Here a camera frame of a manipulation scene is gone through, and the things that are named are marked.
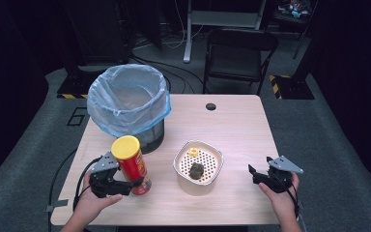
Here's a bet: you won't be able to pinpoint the person's left hand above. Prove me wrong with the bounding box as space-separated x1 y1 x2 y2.
73 172 124 223

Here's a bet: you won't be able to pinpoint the grey tape strip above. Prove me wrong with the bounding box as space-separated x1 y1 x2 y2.
44 198 70 213

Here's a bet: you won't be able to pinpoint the white floor cable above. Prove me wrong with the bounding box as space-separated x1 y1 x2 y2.
160 0 205 50

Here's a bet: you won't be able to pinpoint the person's right hand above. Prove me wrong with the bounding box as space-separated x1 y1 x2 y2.
259 173 301 222

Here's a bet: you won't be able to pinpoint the black floor cables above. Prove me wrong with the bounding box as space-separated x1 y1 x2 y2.
129 54 207 95

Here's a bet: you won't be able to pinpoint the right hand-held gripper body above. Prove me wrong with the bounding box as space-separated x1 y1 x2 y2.
265 155 304 193

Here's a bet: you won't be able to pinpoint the black stand with striped base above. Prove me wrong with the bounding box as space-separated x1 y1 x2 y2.
269 0 320 101
56 0 133 100

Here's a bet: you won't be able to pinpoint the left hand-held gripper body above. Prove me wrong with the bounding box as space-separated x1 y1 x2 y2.
89 152 133 198

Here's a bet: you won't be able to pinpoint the dark curtain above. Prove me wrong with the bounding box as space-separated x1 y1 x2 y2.
312 0 371 201
0 0 66 191

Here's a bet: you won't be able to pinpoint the black folding chair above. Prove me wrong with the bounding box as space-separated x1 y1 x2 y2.
202 28 279 97

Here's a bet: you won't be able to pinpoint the white metal desk frame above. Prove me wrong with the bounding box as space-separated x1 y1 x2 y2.
183 0 269 64

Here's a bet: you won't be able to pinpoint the beige strainer bowl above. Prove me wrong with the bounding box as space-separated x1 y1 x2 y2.
173 139 225 197

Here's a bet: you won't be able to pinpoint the right hand-held gripper cable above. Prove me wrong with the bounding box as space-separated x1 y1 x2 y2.
281 180 303 223

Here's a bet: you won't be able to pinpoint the black mesh trash bin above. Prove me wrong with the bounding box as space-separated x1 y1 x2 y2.
134 119 166 155

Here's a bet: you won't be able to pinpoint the hand-held gripper cable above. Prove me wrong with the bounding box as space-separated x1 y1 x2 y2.
281 180 303 223
72 157 105 212

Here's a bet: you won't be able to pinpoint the cluttered dark shelf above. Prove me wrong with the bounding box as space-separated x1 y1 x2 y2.
271 0 318 33

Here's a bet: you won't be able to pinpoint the left hand-held gripper cable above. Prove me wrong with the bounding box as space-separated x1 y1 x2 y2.
72 157 105 212

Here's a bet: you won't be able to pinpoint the red chip can yellow lid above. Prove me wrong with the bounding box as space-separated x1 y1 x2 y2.
110 134 153 196

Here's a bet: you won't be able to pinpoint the black hanging cable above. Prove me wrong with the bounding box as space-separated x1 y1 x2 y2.
47 148 78 232

